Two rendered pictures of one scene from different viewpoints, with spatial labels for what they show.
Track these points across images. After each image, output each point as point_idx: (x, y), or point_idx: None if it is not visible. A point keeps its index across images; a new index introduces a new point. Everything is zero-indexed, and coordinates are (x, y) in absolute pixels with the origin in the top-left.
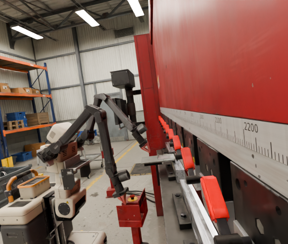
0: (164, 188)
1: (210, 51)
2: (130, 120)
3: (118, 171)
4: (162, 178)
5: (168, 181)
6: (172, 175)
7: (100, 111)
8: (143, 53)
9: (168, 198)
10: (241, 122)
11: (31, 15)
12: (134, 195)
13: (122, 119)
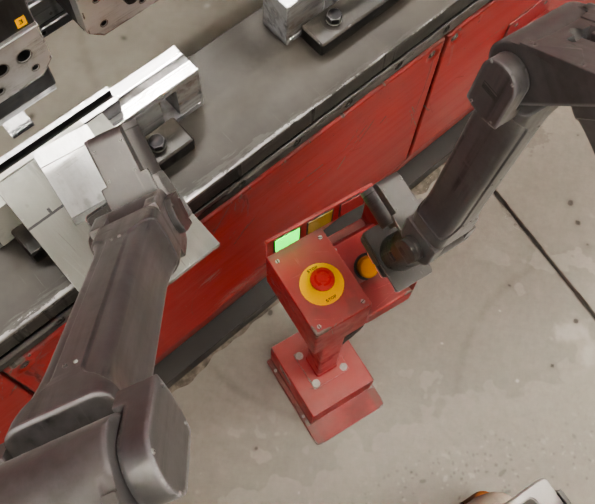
0: (271, 122)
1: None
2: (118, 222)
3: (404, 219)
4: (185, 184)
5: (204, 143)
6: (176, 128)
7: (570, 2)
8: None
9: (330, 69)
10: None
11: None
12: (316, 269)
13: (165, 269)
